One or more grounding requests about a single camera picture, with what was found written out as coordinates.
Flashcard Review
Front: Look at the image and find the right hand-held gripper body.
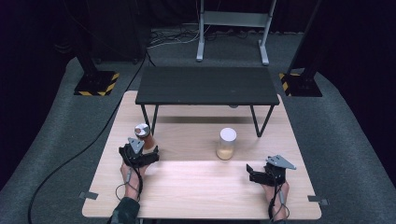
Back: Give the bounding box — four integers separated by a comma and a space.
263, 154, 297, 188

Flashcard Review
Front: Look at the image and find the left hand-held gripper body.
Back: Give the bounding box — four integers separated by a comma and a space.
118, 136, 148, 170

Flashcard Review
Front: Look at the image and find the silver lid brown jar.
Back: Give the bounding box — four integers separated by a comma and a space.
134, 122, 157, 151

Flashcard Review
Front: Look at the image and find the person's right hand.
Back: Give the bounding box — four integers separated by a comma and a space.
261, 181, 290, 207

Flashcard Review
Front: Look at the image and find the person's left hand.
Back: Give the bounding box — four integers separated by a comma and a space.
120, 162, 150, 200

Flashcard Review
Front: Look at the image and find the white lid clear jar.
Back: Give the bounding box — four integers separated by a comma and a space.
216, 127, 238, 161

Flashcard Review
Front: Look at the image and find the grey tape strip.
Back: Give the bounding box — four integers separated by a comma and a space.
78, 190, 100, 201
306, 194, 330, 206

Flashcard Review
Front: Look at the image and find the black stand with striped base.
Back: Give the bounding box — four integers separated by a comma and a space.
73, 36, 120, 97
278, 0, 324, 98

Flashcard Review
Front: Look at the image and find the black raised shelf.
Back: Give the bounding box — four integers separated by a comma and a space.
134, 65, 281, 138

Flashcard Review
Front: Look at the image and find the black wheeled cabinet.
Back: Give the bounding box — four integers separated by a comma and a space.
88, 0, 152, 65

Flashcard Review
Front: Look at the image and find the grey metal stand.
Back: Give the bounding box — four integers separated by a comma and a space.
195, 0, 277, 66

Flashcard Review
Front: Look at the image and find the white floor cable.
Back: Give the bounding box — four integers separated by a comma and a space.
147, 24, 213, 49

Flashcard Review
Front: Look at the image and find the long black floor cable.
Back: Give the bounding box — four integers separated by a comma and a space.
26, 49, 157, 224

